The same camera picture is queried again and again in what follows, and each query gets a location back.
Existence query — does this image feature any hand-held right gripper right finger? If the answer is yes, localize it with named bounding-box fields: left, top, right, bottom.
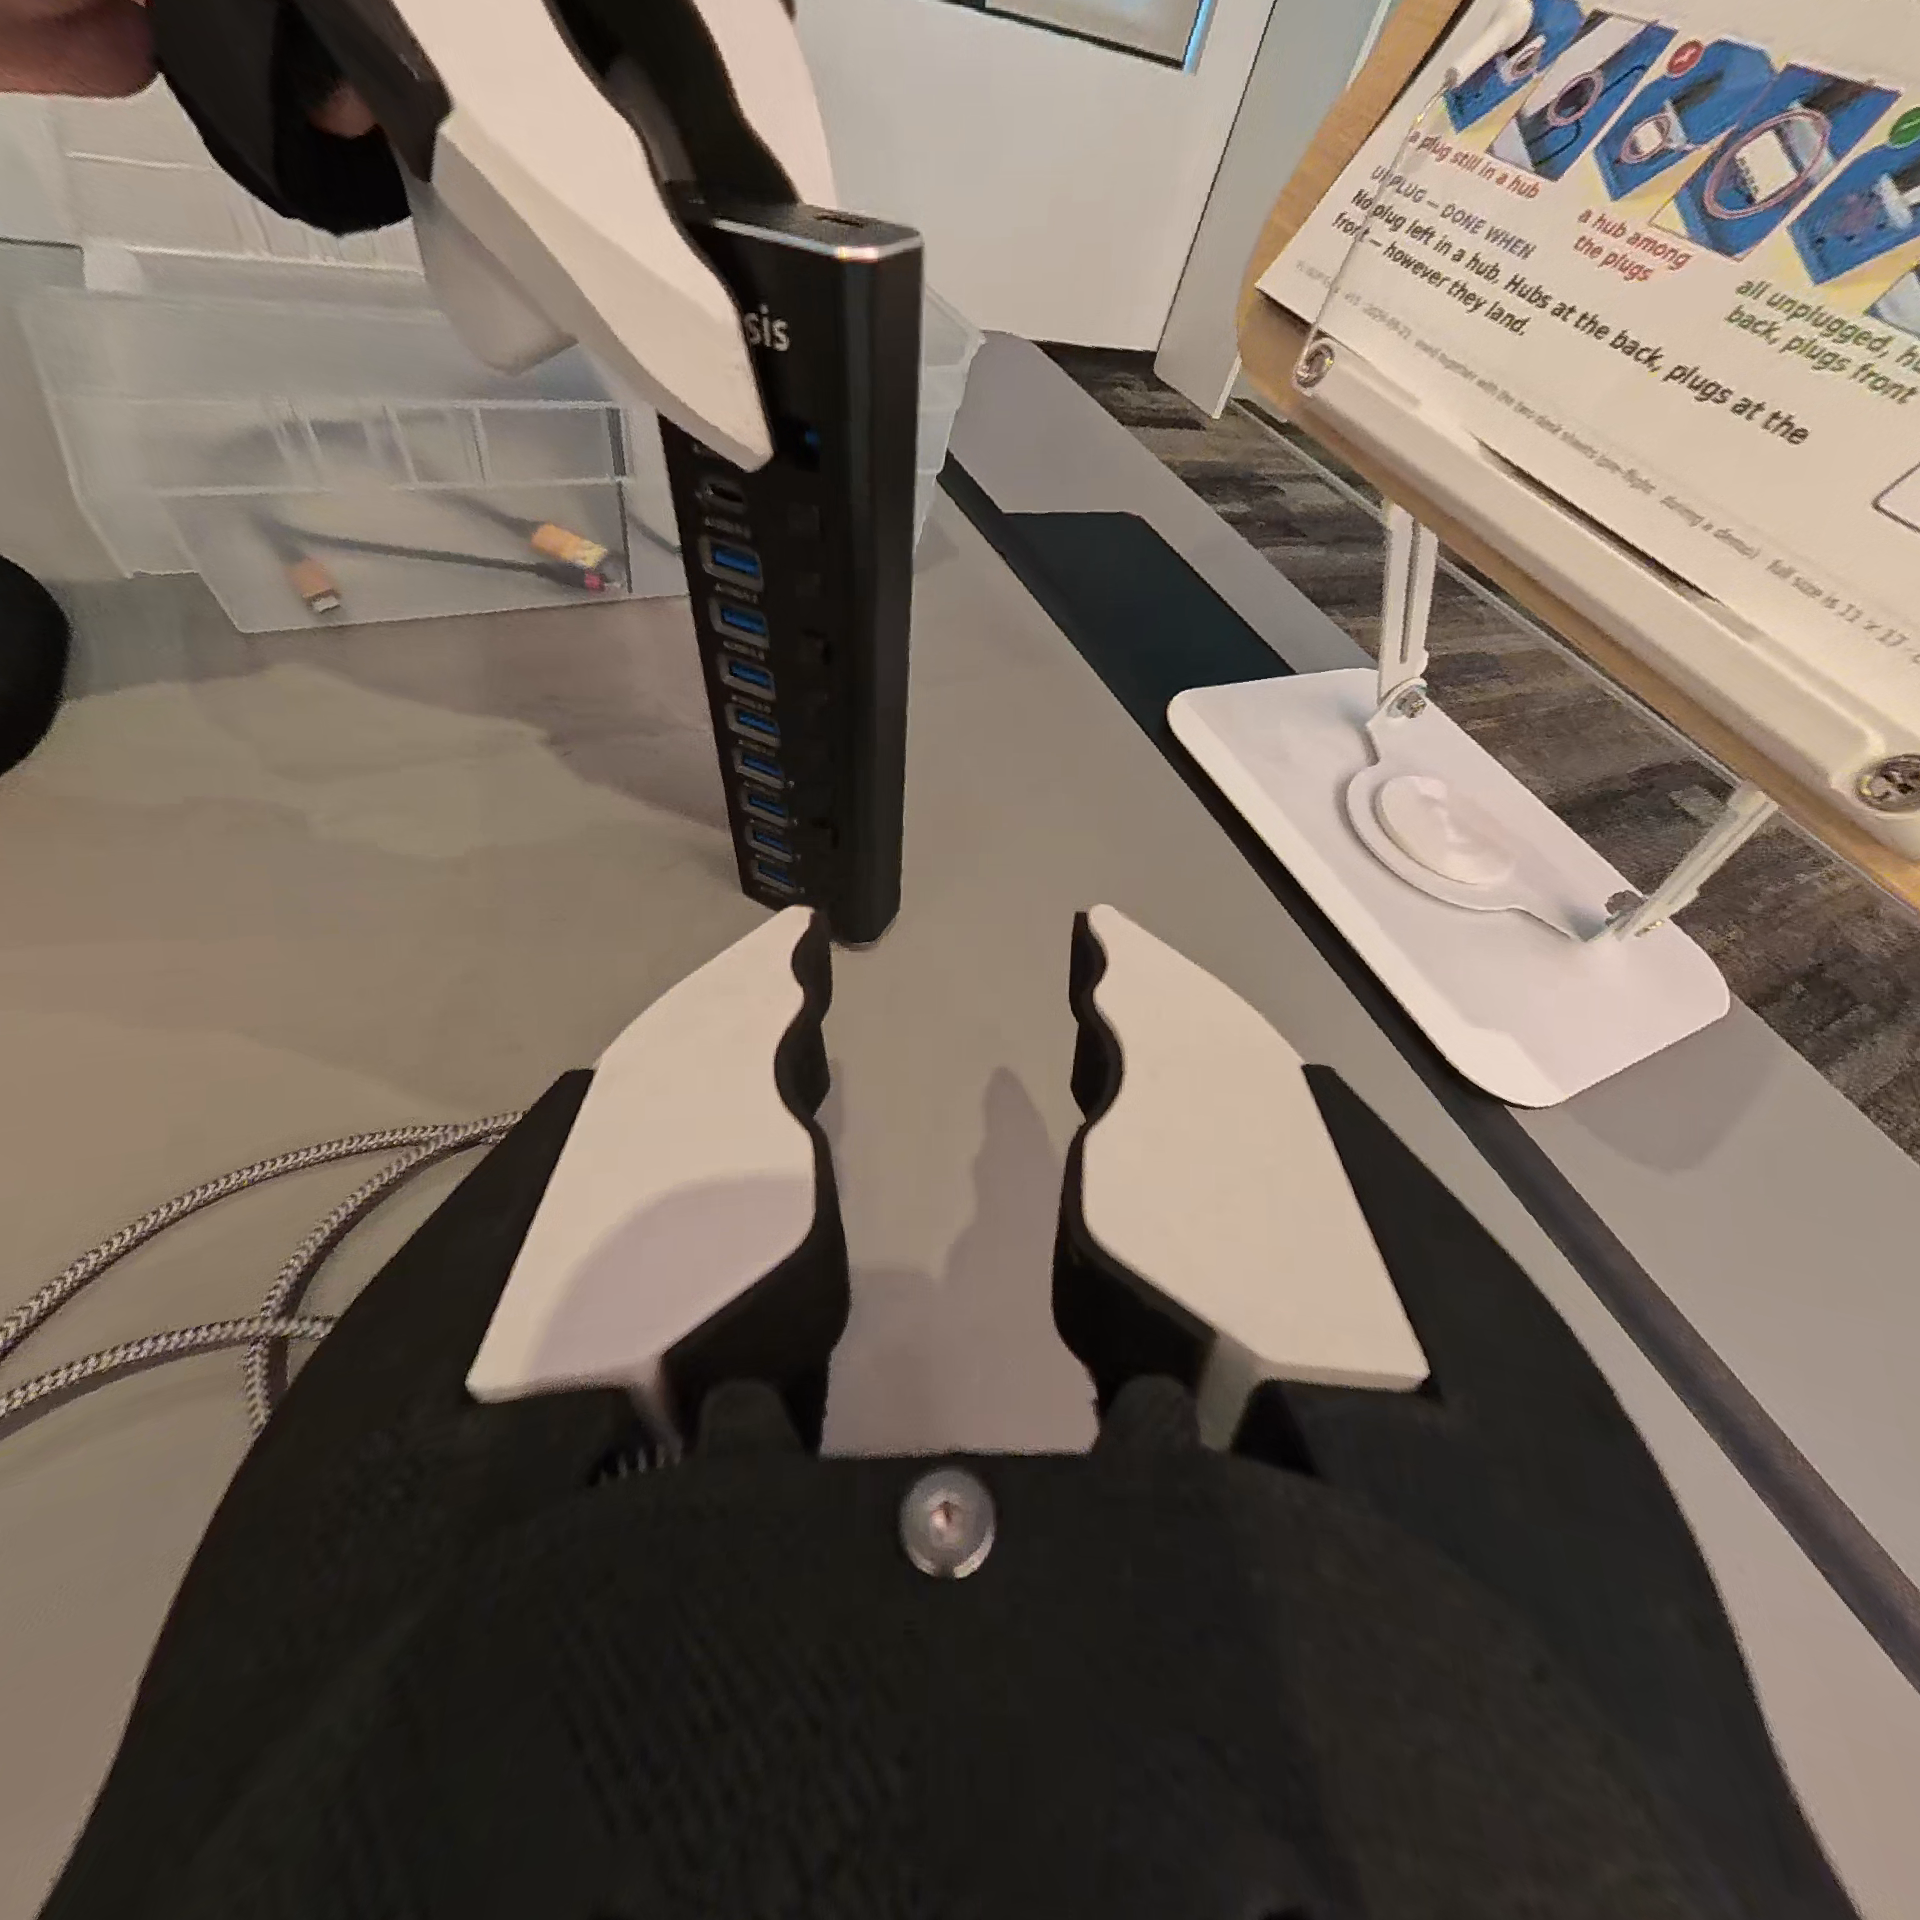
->
left=1050, top=903, right=1432, bottom=1452

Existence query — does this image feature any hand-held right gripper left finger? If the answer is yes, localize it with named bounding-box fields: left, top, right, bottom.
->
left=467, top=903, right=849, bottom=1452

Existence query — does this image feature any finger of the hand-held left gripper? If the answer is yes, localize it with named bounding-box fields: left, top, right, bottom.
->
left=359, top=0, right=775, bottom=469
left=549, top=0, right=842, bottom=227

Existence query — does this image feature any black usb hub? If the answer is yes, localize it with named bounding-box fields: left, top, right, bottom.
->
left=658, top=209, right=922, bottom=949

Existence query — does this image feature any grey braided usb cable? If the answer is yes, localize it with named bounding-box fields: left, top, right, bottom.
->
left=0, top=1109, right=529, bottom=1427

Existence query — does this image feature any person's left hand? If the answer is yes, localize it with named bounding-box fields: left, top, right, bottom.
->
left=0, top=0, right=158, bottom=99

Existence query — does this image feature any clear plastic container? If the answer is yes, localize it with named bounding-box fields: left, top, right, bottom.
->
left=12, top=246, right=987, bottom=636

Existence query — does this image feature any white document stand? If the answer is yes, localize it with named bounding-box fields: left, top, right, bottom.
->
left=1167, top=351, right=1920, bottom=1116

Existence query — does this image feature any black round object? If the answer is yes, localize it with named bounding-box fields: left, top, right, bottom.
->
left=0, top=554, right=71, bottom=775

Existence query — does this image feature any printed instruction sheet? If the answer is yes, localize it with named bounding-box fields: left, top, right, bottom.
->
left=1257, top=0, right=1920, bottom=694

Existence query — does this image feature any orange usb cable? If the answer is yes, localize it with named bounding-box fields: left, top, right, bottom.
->
left=258, top=506, right=627, bottom=625

